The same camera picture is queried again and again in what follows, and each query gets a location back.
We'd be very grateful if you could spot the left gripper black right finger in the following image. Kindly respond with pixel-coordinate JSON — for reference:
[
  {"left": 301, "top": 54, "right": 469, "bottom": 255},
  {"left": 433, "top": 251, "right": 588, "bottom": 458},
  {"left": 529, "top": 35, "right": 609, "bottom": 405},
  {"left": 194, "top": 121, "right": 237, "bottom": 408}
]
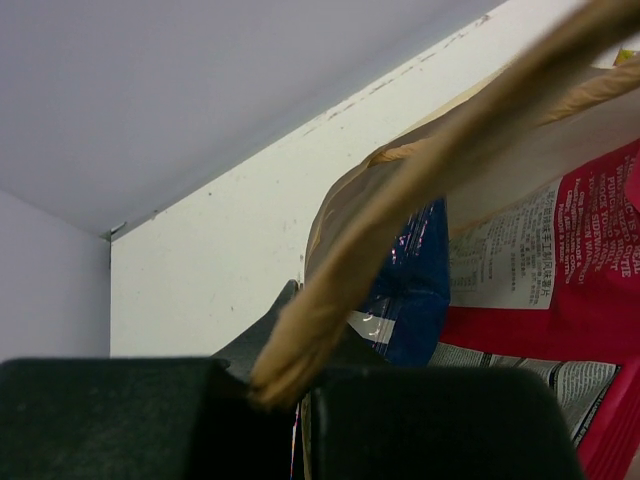
[{"left": 301, "top": 329, "right": 585, "bottom": 479}]

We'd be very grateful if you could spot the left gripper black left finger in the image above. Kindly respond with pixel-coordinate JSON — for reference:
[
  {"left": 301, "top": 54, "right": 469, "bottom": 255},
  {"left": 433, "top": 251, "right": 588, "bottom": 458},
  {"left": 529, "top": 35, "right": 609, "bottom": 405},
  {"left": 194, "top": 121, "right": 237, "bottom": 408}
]
[{"left": 1, "top": 280, "right": 303, "bottom": 479}]

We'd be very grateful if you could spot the blue snack packet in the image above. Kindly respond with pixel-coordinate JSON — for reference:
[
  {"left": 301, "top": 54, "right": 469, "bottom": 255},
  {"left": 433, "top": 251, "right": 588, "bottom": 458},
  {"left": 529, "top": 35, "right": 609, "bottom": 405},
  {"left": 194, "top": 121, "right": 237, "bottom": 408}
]
[{"left": 349, "top": 199, "right": 451, "bottom": 367}]

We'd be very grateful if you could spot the magenta large snack packet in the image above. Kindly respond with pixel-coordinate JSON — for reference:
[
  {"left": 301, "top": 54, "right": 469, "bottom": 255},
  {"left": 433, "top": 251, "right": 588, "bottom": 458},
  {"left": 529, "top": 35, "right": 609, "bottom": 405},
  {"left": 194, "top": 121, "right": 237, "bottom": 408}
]
[{"left": 431, "top": 142, "right": 639, "bottom": 479}]

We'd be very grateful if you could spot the brown paper bag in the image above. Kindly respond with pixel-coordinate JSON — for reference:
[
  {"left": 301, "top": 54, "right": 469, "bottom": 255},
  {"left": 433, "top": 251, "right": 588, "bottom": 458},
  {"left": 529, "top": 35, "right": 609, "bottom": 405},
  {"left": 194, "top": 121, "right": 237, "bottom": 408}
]
[{"left": 250, "top": 1, "right": 639, "bottom": 409}]

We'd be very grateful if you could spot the yellow snack packet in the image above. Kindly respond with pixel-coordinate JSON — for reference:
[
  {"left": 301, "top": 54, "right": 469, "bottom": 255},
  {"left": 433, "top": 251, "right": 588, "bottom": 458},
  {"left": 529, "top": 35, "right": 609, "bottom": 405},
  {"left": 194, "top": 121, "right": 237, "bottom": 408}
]
[{"left": 613, "top": 48, "right": 639, "bottom": 67}]

